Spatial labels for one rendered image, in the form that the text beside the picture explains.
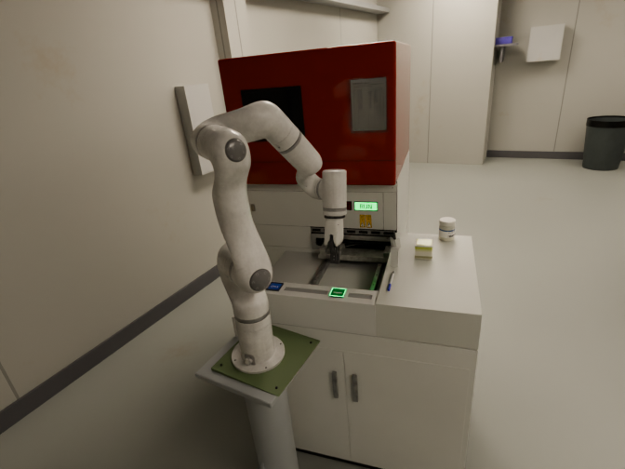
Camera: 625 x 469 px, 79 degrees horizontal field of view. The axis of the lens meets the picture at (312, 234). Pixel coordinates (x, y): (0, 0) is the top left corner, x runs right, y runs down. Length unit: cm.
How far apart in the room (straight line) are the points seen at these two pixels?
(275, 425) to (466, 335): 76
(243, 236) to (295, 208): 93
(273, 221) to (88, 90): 147
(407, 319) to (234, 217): 71
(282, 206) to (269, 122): 99
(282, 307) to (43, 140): 178
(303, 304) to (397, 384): 48
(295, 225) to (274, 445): 104
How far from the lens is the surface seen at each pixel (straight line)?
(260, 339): 132
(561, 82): 740
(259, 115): 108
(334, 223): 130
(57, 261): 281
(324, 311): 146
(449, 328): 142
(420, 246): 164
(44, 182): 272
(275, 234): 212
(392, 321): 142
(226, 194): 106
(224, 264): 121
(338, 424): 187
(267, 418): 154
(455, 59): 689
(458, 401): 163
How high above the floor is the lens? 175
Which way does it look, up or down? 24 degrees down
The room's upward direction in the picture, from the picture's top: 5 degrees counter-clockwise
